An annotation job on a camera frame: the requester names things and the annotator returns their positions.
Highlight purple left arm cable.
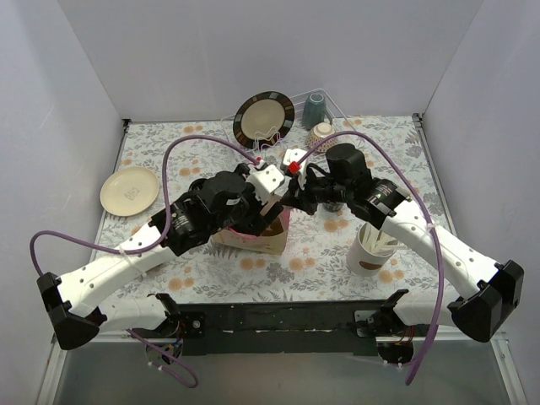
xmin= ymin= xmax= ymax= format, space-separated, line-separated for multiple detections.
xmin=29 ymin=136 xmax=265 ymax=388

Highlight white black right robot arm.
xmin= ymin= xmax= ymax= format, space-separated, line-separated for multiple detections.
xmin=282 ymin=143 xmax=524 ymax=343

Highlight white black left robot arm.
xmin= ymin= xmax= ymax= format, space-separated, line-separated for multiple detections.
xmin=37 ymin=165 xmax=284 ymax=350

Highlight white wire dish rack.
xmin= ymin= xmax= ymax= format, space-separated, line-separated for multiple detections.
xmin=209 ymin=89 xmax=355 ymax=168

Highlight black plastic lid stack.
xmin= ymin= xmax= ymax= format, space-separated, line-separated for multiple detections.
xmin=189 ymin=178 xmax=208 ymax=193

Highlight aluminium frame rail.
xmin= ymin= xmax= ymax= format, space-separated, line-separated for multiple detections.
xmin=38 ymin=329 xmax=527 ymax=404

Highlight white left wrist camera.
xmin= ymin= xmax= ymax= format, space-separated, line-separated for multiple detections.
xmin=246 ymin=165 xmax=285 ymax=205

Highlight dark rimmed plate in rack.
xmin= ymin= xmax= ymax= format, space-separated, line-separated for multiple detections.
xmin=233 ymin=91 xmax=295 ymax=149

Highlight cream plate on table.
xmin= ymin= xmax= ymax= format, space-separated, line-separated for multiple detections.
xmin=100 ymin=166 xmax=159 ymax=217

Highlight grey green mug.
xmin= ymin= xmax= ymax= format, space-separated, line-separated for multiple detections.
xmin=301 ymin=92 xmax=332 ymax=130

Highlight white cup with stirrers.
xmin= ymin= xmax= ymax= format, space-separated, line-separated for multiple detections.
xmin=346 ymin=223 xmax=405 ymax=277

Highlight patterned ceramic bowl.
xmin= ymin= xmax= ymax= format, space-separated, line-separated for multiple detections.
xmin=306 ymin=122 xmax=335 ymax=148

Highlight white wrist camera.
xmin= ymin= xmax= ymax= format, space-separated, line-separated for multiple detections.
xmin=280 ymin=148 xmax=306 ymax=176
xmin=246 ymin=165 xmax=285 ymax=205

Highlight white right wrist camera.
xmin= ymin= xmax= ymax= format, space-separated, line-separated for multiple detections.
xmin=280 ymin=148 xmax=306 ymax=176

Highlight paper bag pink handles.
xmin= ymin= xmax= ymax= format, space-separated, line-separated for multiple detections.
xmin=211 ymin=208 xmax=291 ymax=255

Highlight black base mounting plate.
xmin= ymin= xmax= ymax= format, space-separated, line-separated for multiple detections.
xmin=136 ymin=300 xmax=427 ymax=356

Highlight floral tablecloth mat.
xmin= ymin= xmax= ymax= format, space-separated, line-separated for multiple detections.
xmin=113 ymin=116 xmax=448 ymax=303

